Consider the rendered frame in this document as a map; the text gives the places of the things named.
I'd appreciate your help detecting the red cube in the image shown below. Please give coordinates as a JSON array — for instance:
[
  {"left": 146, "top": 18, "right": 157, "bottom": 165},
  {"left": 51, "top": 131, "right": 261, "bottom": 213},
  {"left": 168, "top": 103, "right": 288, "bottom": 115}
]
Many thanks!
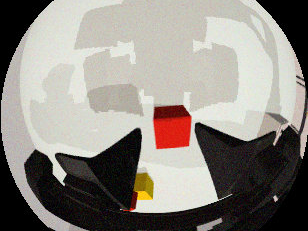
[
  {"left": 129, "top": 191, "right": 138, "bottom": 212},
  {"left": 153, "top": 104, "right": 191, "bottom": 150}
]

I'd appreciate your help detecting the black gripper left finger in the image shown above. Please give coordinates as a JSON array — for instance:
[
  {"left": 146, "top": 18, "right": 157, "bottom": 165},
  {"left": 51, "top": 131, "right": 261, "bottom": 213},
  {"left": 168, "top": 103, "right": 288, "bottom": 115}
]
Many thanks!
[{"left": 54, "top": 128, "right": 142, "bottom": 211}]

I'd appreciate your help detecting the yellow cube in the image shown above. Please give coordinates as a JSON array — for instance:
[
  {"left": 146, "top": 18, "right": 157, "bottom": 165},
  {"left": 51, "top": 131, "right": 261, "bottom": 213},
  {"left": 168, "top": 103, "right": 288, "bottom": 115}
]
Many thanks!
[{"left": 134, "top": 172, "right": 154, "bottom": 200}]

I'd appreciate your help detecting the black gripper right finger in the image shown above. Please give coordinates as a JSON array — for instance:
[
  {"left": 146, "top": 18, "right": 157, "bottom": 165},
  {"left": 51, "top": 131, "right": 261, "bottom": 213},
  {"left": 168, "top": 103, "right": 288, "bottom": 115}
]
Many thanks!
[{"left": 194, "top": 123, "right": 276, "bottom": 200}]

